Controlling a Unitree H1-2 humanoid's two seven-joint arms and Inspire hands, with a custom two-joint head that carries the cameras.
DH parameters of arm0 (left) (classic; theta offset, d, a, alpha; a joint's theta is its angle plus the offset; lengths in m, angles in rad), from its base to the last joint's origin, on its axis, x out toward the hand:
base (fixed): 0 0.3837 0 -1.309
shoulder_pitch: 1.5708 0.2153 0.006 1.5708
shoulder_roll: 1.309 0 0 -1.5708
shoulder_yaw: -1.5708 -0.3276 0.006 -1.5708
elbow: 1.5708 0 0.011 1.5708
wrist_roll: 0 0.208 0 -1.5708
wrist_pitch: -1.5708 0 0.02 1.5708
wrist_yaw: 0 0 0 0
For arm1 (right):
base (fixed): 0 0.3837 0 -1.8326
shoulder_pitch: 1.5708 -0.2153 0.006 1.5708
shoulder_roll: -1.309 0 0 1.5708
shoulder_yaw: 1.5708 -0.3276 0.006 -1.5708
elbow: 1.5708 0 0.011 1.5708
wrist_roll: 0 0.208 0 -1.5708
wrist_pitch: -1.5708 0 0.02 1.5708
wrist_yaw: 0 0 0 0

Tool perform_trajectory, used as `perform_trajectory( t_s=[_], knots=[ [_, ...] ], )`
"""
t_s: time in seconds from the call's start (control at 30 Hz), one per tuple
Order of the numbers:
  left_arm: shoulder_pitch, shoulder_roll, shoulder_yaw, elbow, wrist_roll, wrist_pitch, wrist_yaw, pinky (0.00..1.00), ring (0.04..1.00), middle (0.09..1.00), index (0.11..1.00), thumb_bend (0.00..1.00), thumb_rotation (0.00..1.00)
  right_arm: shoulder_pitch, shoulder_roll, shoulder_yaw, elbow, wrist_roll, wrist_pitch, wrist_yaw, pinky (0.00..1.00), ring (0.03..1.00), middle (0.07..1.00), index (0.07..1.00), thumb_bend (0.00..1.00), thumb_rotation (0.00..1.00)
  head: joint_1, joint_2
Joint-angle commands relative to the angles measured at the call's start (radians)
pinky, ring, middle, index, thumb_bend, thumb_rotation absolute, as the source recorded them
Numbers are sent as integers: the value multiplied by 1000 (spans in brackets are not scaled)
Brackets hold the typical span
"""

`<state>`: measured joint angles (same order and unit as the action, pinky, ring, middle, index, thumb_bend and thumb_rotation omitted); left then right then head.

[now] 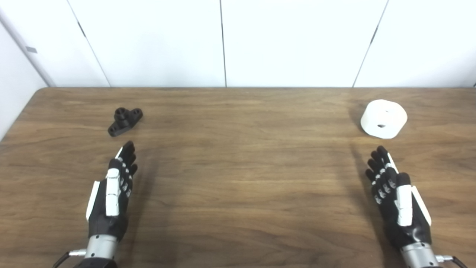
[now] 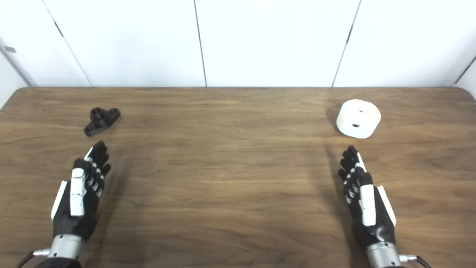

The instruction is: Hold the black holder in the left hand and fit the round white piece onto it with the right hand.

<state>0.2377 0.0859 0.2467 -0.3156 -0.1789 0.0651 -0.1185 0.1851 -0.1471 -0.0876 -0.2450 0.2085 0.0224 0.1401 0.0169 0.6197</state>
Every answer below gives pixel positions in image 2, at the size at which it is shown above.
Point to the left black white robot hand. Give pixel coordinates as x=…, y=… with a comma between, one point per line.
x=77, y=193

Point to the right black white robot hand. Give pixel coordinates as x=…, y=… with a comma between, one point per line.
x=368, y=201

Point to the black flanged holder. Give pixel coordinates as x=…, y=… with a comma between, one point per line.
x=99, y=120

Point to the round white cylinder piece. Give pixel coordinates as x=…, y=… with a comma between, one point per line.
x=359, y=119

